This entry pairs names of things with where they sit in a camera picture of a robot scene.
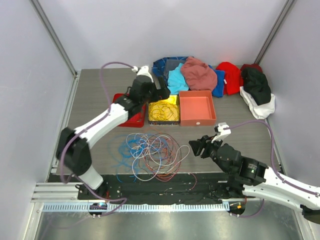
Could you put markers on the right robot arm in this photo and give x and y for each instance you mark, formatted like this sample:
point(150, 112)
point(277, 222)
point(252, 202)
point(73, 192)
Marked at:
point(256, 179)

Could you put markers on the black cloth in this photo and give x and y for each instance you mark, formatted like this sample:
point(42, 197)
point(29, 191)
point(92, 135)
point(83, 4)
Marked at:
point(256, 84)

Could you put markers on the dusty pink cloth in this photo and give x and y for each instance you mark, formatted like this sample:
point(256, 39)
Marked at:
point(198, 75)

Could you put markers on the red plastic box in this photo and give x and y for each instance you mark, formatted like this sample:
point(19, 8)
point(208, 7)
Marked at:
point(135, 120)

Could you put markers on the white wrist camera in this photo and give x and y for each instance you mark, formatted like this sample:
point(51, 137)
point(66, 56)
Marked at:
point(142, 71)
point(222, 130)

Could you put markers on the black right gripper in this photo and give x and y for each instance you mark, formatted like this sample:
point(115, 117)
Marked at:
point(197, 145)

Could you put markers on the dark red cloth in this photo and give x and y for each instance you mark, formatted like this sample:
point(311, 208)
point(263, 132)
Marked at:
point(253, 66)

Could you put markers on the gold metal tin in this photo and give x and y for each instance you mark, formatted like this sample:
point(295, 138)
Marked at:
point(164, 112)

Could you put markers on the grey cloth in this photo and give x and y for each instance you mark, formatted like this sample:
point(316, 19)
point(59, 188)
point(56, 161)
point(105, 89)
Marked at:
point(171, 65)

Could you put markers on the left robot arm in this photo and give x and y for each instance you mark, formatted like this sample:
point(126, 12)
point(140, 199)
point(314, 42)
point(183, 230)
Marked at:
point(74, 145)

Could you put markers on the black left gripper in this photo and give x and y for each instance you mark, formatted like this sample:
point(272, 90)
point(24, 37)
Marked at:
point(161, 93)

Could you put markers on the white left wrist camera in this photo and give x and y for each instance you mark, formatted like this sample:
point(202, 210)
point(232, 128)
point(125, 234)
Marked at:
point(142, 71)

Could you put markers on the white slotted cable duct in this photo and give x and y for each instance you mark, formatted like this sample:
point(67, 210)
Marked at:
point(128, 208)

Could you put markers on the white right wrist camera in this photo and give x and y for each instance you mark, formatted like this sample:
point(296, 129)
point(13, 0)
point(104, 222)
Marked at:
point(222, 130)

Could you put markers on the cyan cloth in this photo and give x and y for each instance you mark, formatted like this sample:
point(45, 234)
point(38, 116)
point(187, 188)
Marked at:
point(176, 81)

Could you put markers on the royal blue cloth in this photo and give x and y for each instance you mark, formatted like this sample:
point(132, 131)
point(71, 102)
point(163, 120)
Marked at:
point(218, 91)

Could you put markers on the salmon pink box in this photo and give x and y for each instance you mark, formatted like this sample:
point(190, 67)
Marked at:
point(196, 108)

